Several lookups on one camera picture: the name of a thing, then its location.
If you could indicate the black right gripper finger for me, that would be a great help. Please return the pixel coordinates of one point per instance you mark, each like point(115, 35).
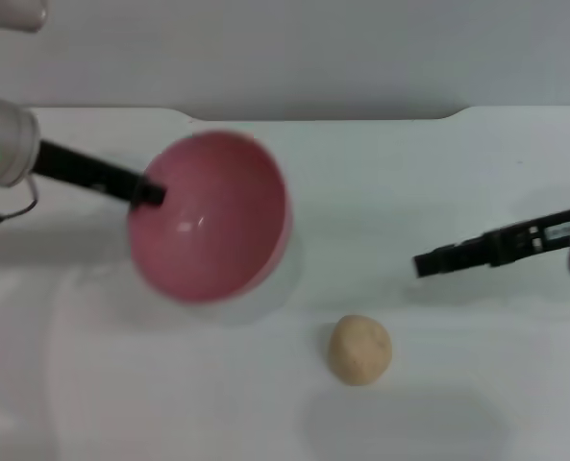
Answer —
point(453, 257)

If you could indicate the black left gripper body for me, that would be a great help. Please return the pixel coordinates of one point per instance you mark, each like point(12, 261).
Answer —
point(82, 173)

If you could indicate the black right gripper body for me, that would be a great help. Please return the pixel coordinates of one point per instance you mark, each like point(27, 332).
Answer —
point(529, 240)

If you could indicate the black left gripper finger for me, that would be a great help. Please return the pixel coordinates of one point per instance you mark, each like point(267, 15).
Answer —
point(149, 194)

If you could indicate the pink plastic bowl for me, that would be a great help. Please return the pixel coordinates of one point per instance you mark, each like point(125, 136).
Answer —
point(217, 230)

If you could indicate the beige egg yolk pastry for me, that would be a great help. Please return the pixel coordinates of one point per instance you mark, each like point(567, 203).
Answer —
point(360, 350)

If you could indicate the left wrist camera housing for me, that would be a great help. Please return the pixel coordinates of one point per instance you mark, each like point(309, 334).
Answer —
point(10, 14)

